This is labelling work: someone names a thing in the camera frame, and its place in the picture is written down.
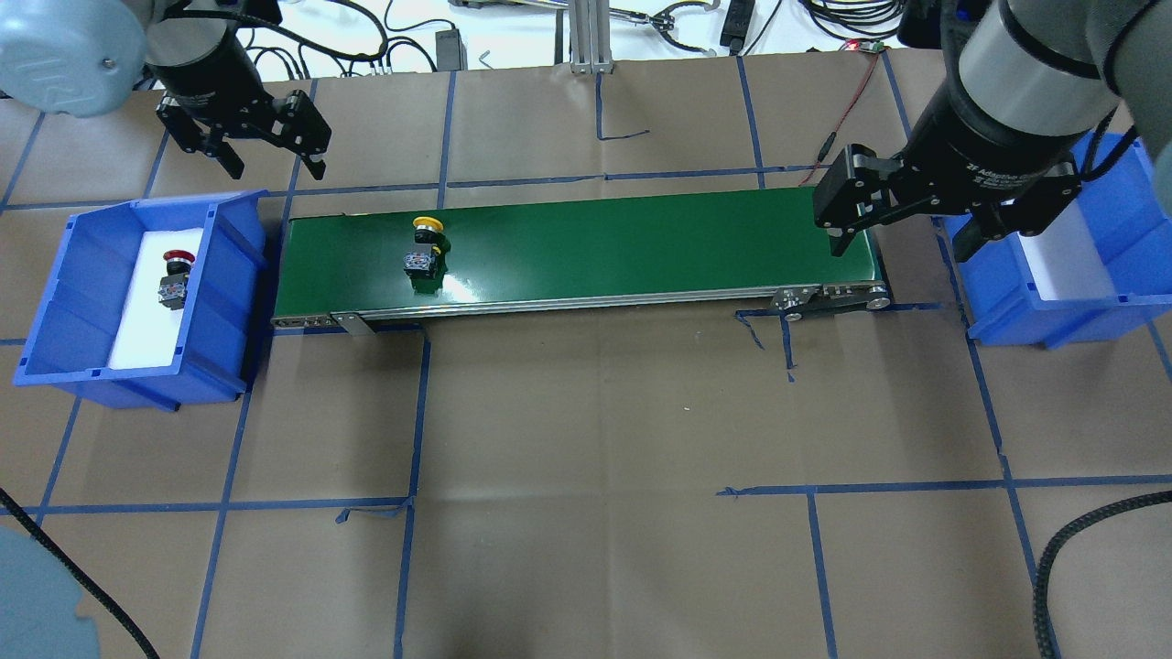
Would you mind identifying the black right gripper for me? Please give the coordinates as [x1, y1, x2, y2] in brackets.
[812, 110, 1081, 261]

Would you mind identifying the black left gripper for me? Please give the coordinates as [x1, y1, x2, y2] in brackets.
[147, 18, 333, 181]

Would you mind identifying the red push button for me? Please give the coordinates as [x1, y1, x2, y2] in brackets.
[157, 249, 196, 311]

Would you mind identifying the yellow push button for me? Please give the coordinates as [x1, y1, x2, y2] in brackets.
[403, 216, 450, 280]

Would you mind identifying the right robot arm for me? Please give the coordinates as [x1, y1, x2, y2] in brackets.
[813, 1, 1168, 261]

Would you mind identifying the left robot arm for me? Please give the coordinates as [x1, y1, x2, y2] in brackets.
[1, 1, 331, 179]

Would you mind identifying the white foam pad right bin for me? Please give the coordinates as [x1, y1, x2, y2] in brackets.
[1018, 203, 1118, 301]

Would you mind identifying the white foam pad bin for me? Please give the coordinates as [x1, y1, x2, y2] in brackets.
[1018, 203, 1118, 301]
[105, 227, 202, 371]

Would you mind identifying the blue bin right side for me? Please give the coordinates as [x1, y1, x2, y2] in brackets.
[959, 141, 1171, 349]

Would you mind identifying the blue bin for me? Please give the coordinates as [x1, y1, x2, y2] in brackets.
[959, 141, 1171, 349]
[13, 190, 267, 410]

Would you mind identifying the green conveyor belt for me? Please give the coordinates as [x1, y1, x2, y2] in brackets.
[272, 188, 895, 332]

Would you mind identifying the black power adapter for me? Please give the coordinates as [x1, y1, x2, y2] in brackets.
[434, 27, 468, 72]

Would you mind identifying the white foam pad left bin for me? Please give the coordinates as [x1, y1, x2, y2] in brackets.
[105, 227, 202, 371]

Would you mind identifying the blue bin left side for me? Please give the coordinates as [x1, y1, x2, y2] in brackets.
[13, 190, 267, 410]

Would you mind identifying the red black conveyor wire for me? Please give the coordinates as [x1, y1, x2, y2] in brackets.
[800, 50, 883, 189]

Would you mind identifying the aluminium frame post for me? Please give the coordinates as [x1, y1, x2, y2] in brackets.
[568, 0, 614, 75]

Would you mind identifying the braided black cable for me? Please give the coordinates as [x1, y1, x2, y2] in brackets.
[1033, 490, 1172, 659]

